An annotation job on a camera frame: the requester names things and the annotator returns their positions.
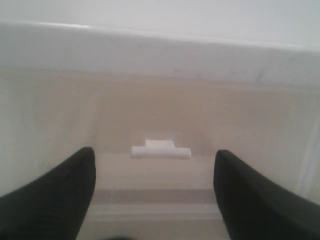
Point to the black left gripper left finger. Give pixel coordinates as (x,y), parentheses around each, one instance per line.
(53,206)

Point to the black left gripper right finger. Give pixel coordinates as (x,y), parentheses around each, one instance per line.
(255,208)

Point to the clear drawer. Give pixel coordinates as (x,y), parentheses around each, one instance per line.
(154,214)
(150,133)

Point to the white plastic drawer cabinet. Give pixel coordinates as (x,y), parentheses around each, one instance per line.
(51,47)

